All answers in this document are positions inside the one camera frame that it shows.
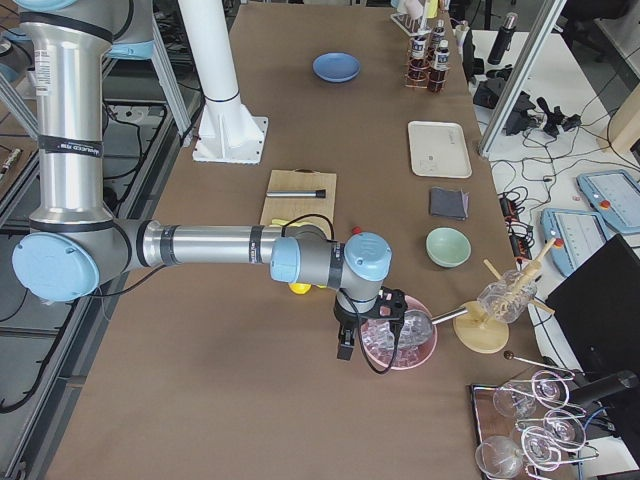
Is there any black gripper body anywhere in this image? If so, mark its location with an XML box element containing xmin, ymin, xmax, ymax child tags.
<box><xmin>334</xmin><ymin>287</ymin><xmax>406</xmax><ymax>346</ymax></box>

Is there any clear ice cubes pile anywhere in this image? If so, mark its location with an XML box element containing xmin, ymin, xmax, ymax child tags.
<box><xmin>361</xmin><ymin>320</ymin><xmax>428</xmax><ymax>369</ymax></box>

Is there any dark drink bottle back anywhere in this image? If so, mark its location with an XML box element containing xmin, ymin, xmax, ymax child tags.
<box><xmin>430</xmin><ymin>19</ymin><xmax>445</xmax><ymax>50</ymax></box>

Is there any white pillar with base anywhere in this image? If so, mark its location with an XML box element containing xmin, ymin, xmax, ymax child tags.
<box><xmin>179</xmin><ymin>0</ymin><xmax>268</xmax><ymax>165</ymax></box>

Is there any blue teach pendant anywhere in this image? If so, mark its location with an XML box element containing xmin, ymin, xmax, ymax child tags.
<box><xmin>577</xmin><ymin>169</ymin><xmax>640</xmax><ymax>234</ymax></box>
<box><xmin>540</xmin><ymin>208</ymin><xmax>613</xmax><ymax>277</ymax></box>

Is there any blue teach pendant lower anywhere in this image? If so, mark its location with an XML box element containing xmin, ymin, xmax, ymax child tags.
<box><xmin>540</xmin><ymin>208</ymin><xmax>613</xmax><ymax>277</ymax></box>

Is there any grey folded cloth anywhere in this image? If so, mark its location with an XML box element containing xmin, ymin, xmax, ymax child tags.
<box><xmin>429</xmin><ymin>187</ymin><xmax>469</xmax><ymax>221</ymax></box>

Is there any steel muddler black cap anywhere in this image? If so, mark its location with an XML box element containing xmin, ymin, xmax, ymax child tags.
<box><xmin>266</xmin><ymin>189</ymin><xmax>327</xmax><ymax>199</ymax></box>

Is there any copper wire bottle rack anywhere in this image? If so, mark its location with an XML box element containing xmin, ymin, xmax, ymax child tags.
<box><xmin>405</xmin><ymin>31</ymin><xmax>450</xmax><ymax>93</ymax></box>

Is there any blue teach pendant upper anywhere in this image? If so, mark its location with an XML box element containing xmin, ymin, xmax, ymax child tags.
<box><xmin>577</xmin><ymin>169</ymin><xmax>640</xmax><ymax>234</ymax></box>

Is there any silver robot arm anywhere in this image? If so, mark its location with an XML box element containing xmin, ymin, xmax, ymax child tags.
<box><xmin>12</xmin><ymin>1</ymin><xmax>407</xmax><ymax>360</ymax></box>

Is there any yellow lemon near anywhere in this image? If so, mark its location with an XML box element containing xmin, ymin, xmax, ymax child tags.
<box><xmin>288</xmin><ymin>283</ymin><xmax>312</xmax><ymax>295</ymax></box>

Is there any dark drink bottle front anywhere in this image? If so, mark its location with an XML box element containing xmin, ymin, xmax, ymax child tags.
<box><xmin>427</xmin><ymin>40</ymin><xmax>450</xmax><ymax>93</ymax></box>

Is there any wooden cutting board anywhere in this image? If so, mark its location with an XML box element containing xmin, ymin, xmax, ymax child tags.
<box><xmin>260</xmin><ymin>170</ymin><xmax>337</xmax><ymax>225</ymax></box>

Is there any black monitor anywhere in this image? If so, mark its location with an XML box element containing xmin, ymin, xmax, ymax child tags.
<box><xmin>546</xmin><ymin>234</ymin><xmax>639</xmax><ymax>375</ymax></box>

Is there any wine glass rack tray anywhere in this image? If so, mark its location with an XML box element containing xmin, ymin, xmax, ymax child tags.
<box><xmin>469</xmin><ymin>369</ymin><xmax>599</xmax><ymax>479</ymax></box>

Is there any yellow plastic knife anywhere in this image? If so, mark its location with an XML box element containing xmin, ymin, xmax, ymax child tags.
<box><xmin>270</xmin><ymin>218</ymin><xmax>301</xmax><ymax>227</ymax></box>

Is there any black thermos bottle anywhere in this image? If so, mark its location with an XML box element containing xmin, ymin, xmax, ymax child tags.
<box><xmin>487</xmin><ymin>12</ymin><xmax>518</xmax><ymax>65</ymax></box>

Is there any dark drink bottle middle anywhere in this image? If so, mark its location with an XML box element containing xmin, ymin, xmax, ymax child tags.
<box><xmin>407</xmin><ymin>29</ymin><xmax>430</xmax><ymax>88</ymax></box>

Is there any metal ice scoop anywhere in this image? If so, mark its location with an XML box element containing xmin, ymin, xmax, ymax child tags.
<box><xmin>398</xmin><ymin>306</ymin><xmax>468</xmax><ymax>348</ymax></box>

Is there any blue plate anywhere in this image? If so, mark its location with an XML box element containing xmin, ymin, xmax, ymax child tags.
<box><xmin>312</xmin><ymin>52</ymin><xmax>361</xmax><ymax>83</ymax></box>

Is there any green bowl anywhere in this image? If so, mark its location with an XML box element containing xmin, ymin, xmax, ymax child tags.
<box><xmin>425</xmin><ymin>227</ymin><xmax>471</xmax><ymax>268</ymax></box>

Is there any dark drink bottle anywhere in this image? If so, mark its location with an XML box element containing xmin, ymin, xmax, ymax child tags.
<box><xmin>407</xmin><ymin>29</ymin><xmax>430</xmax><ymax>88</ymax></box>
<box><xmin>427</xmin><ymin>40</ymin><xmax>450</xmax><ymax>93</ymax></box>
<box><xmin>430</xmin><ymin>19</ymin><xmax>445</xmax><ymax>50</ymax></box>

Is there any pink bowl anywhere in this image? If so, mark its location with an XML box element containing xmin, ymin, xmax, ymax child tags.
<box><xmin>366</xmin><ymin>296</ymin><xmax>437</xmax><ymax>370</ymax></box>

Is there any aluminium frame post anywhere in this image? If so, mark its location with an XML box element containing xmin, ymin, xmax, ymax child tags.
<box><xmin>478</xmin><ymin>0</ymin><xmax>566</xmax><ymax>158</ymax></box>

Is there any cream rabbit tray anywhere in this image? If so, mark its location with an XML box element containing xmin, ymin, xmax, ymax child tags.
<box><xmin>408</xmin><ymin>121</ymin><xmax>472</xmax><ymax>179</ymax></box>

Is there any wooden cup stand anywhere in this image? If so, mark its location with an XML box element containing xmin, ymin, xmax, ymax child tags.
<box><xmin>453</xmin><ymin>238</ymin><xmax>563</xmax><ymax>354</ymax></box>

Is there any clear glass mug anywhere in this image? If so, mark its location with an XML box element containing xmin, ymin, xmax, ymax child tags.
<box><xmin>477</xmin><ymin>270</ymin><xmax>537</xmax><ymax>324</ymax></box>

